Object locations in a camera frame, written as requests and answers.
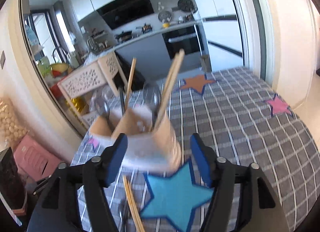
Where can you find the dark speckled box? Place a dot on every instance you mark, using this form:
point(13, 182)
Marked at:
point(11, 179)

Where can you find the dark steel utensil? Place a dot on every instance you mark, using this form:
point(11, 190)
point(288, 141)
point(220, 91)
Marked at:
point(124, 218)

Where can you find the bag of white balls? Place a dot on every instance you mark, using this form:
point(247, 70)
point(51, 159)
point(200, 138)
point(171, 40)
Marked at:
point(10, 121)

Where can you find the pink star paper cutout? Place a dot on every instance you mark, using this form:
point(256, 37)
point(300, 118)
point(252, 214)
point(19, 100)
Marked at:
point(278, 105)
point(93, 144)

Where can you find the grey checked tablecloth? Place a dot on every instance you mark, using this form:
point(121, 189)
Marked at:
point(237, 131)

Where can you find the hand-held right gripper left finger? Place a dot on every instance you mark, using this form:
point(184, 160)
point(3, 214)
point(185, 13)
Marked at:
point(117, 156)

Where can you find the yellow bowl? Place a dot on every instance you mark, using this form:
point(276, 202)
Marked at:
point(166, 24)

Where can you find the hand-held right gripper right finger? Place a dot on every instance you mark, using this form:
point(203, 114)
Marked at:
point(200, 159)

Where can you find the grey wall switch plate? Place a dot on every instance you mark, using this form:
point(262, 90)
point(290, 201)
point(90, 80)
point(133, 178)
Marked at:
point(2, 60)

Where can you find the black range hood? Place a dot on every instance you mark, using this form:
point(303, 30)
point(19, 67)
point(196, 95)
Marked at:
point(127, 9)

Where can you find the pink plastic utensil holder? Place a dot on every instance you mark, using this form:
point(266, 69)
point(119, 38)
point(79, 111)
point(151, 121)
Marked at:
point(147, 144)

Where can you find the clear plastic bags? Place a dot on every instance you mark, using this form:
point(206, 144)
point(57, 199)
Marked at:
point(100, 99)

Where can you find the black built-in oven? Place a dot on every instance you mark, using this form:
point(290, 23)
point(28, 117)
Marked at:
point(181, 40)

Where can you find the blue star paper cutout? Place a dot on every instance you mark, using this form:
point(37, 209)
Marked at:
point(175, 197)

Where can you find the round dark hanging pan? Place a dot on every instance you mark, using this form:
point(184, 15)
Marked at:
point(185, 4)

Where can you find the orange star paper cutout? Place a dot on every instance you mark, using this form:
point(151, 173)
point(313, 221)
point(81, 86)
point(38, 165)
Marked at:
point(197, 83)

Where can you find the black wok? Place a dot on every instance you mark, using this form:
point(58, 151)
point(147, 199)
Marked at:
point(123, 36)

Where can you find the round steel hanging pan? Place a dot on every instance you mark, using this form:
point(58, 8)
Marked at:
point(165, 16)

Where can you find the patterned wooden chopstick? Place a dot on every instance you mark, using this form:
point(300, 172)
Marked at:
point(130, 81)

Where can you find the white refrigerator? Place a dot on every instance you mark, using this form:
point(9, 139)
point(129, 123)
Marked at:
point(212, 9)

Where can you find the cream plastic storage rack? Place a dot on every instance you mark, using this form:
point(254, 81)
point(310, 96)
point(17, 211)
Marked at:
point(85, 81)

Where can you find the gold foil package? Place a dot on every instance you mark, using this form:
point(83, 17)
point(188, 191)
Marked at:
point(78, 104)

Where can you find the yellow basin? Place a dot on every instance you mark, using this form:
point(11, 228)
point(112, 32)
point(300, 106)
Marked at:
point(60, 68)

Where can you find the kitchen faucet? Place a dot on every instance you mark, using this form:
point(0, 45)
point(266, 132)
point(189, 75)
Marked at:
point(58, 54)

